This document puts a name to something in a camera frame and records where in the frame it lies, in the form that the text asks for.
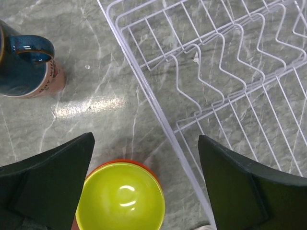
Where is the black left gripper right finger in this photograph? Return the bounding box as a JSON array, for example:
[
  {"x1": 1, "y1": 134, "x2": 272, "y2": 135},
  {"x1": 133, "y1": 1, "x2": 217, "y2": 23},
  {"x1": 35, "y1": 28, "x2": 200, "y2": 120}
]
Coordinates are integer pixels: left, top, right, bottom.
[{"x1": 198, "y1": 135, "x2": 307, "y2": 230}]

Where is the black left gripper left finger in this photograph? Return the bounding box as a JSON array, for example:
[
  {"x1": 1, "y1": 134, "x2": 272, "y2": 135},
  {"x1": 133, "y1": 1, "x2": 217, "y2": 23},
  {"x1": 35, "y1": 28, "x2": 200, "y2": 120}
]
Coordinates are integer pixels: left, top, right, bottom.
[{"x1": 0, "y1": 132, "x2": 95, "y2": 230}]

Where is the pink printed ceramic mug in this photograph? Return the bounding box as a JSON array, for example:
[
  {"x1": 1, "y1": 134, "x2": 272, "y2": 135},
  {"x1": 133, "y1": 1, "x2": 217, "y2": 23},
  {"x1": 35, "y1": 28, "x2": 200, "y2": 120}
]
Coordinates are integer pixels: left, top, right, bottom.
[{"x1": 3, "y1": 60, "x2": 66, "y2": 99}]

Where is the dark blue ceramic mug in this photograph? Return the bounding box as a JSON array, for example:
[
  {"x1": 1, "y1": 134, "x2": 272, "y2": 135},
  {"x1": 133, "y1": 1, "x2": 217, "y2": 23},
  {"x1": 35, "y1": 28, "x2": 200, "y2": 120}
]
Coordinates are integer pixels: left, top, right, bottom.
[{"x1": 0, "y1": 19, "x2": 56, "y2": 96}]

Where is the orange bowl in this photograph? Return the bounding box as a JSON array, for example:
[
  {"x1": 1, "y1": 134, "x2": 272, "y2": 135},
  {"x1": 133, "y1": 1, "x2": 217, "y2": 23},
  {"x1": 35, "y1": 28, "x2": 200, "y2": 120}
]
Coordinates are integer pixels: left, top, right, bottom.
[{"x1": 71, "y1": 159, "x2": 161, "y2": 230}]

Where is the yellow-green bowl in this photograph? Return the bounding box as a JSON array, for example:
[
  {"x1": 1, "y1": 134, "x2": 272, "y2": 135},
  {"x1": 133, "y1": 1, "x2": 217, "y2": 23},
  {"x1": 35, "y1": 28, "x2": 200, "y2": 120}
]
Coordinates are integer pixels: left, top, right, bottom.
[{"x1": 75, "y1": 163, "x2": 166, "y2": 230}]

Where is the white wire dish rack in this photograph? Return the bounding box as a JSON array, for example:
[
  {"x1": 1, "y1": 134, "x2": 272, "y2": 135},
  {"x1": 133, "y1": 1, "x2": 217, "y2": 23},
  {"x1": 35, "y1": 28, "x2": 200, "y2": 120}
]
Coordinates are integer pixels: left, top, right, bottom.
[{"x1": 98, "y1": 0, "x2": 307, "y2": 224}]

